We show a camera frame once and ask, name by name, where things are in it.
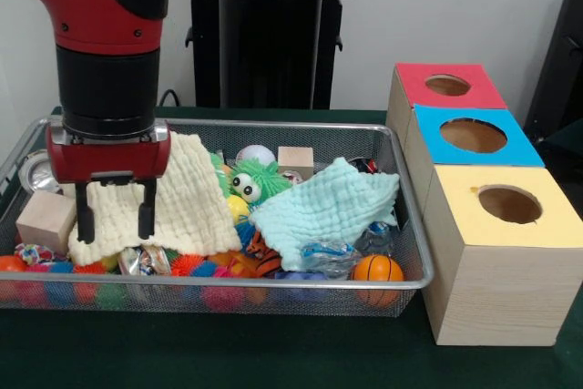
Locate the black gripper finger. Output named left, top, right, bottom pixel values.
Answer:
left=136, top=177, right=159, bottom=241
left=74, top=181, right=97, bottom=245

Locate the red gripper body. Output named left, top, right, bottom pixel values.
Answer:
left=45, top=128, right=172, bottom=186

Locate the cream waffle cloth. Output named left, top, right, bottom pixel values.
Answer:
left=67, top=131, right=243, bottom=267

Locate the metal mesh bin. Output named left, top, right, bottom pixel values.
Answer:
left=0, top=115, right=435, bottom=320

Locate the wooden box with three holes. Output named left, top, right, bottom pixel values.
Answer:
left=385, top=62, right=583, bottom=347

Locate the large wooden cube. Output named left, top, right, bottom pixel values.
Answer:
left=15, top=190, right=78, bottom=256

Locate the silver metal can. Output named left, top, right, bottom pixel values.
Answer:
left=19, top=152, right=59, bottom=194

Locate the orange red smooth ball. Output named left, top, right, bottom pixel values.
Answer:
left=0, top=255, right=28, bottom=274

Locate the green fuzzy toy with eyes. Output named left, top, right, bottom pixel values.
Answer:
left=227, top=157, right=292, bottom=206

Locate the white baseball toy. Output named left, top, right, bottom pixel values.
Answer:
left=236, top=144, right=278, bottom=167

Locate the dark green tablecloth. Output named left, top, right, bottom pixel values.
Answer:
left=0, top=106, right=583, bottom=389
left=544, top=118, right=583, bottom=170

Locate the small wooden cube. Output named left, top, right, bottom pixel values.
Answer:
left=276, top=146, right=315, bottom=179

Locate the light blue waffle cloth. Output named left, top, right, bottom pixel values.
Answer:
left=248, top=157, right=401, bottom=271

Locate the orange basketball toy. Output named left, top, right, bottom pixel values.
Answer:
left=350, top=254, right=405, bottom=308

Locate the black stand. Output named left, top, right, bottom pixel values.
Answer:
left=523, top=0, right=583, bottom=144

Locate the multicolour rope knot ball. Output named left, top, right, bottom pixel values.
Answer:
left=14, top=242, right=56, bottom=267

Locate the black cable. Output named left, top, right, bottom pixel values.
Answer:
left=159, top=87, right=198, bottom=108

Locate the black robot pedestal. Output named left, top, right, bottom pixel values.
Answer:
left=176, top=0, right=365, bottom=111

